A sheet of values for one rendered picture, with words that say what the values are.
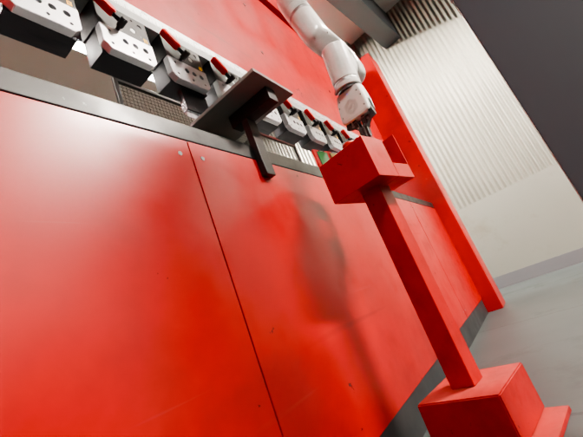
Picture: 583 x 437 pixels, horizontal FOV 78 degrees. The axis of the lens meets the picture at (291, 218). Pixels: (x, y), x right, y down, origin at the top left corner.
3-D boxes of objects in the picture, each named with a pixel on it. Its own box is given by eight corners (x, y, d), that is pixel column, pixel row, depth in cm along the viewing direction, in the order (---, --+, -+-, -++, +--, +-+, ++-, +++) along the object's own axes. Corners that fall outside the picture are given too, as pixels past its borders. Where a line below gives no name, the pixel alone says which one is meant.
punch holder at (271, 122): (260, 114, 136) (246, 80, 141) (245, 127, 140) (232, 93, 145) (283, 124, 149) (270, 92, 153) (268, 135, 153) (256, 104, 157)
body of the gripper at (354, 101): (329, 95, 114) (341, 127, 111) (354, 75, 107) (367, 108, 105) (343, 100, 119) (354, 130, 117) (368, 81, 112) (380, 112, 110)
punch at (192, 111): (189, 114, 106) (180, 88, 109) (185, 118, 107) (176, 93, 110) (213, 123, 115) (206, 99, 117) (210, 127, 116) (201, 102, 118)
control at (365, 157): (379, 174, 90) (350, 116, 95) (334, 204, 100) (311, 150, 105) (415, 177, 105) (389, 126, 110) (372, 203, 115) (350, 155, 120)
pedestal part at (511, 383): (558, 456, 68) (524, 391, 71) (439, 459, 83) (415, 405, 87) (572, 410, 82) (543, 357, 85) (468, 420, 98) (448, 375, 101)
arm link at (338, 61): (344, 94, 120) (328, 88, 113) (331, 61, 123) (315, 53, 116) (365, 79, 115) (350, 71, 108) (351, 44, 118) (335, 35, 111)
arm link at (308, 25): (313, 39, 136) (356, 94, 125) (284, 23, 124) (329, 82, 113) (329, 17, 131) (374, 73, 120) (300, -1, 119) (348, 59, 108)
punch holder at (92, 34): (105, 44, 86) (91, -5, 91) (88, 68, 90) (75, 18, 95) (159, 68, 99) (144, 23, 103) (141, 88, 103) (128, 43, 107)
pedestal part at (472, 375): (474, 386, 84) (378, 185, 99) (451, 389, 88) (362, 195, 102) (482, 376, 88) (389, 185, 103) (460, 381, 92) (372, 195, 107)
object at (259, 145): (293, 154, 89) (265, 85, 95) (252, 183, 96) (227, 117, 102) (302, 157, 92) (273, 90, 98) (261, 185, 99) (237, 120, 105)
